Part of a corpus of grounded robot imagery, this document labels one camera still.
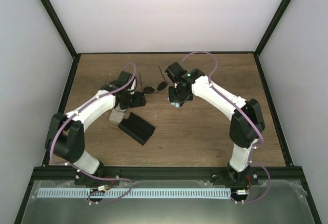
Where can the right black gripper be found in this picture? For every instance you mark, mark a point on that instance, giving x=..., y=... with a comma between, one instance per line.
x=172, y=98

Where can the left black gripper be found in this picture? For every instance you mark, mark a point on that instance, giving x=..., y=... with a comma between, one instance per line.
x=140, y=100

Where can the round black sunglasses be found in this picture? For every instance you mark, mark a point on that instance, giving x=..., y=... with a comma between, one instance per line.
x=151, y=89

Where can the grey glasses case green lining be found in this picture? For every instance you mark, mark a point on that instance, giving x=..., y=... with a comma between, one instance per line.
x=117, y=115

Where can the black geometric glasses case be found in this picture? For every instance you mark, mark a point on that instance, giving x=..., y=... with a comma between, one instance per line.
x=137, y=128

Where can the light blue cloth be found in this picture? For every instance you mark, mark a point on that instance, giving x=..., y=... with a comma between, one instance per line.
x=177, y=105

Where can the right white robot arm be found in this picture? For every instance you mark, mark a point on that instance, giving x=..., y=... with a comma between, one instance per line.
x=245, y=116

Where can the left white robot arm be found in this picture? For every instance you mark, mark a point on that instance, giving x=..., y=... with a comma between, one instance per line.
x=66, y=135

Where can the grey metal front plate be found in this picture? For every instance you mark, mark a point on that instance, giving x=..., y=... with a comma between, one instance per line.
x=278, y=201

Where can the white slotted cable duct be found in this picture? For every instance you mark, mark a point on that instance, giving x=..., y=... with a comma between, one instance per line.
x=206, y=193

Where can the black aluminium frame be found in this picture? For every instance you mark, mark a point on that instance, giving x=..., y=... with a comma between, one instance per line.
x=214, y=174

